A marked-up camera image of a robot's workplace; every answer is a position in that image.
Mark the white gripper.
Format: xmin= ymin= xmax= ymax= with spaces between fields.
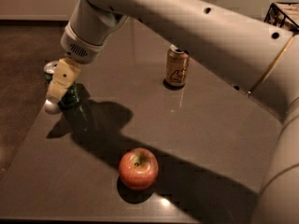
xmin=46 ymin=23 xmax=106 ymax=104

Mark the green soda can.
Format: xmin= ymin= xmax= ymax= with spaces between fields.
xmin=44 ymin=61 xmax=79 ymax=114

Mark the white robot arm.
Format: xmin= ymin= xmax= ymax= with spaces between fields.
xmin=45 ymin=0 xmax=299 ymax=224

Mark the orange soda can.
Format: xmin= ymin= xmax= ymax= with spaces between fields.
xmin=165 ymin=45 xmax=190 ymax=88

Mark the red apple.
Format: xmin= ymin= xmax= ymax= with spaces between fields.
xmin=119 ymin=147 xmax=159 ymax=190

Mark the black wire basket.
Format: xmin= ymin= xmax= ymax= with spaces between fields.
xmin=264 ymin=2 xmax=299 ymax=33

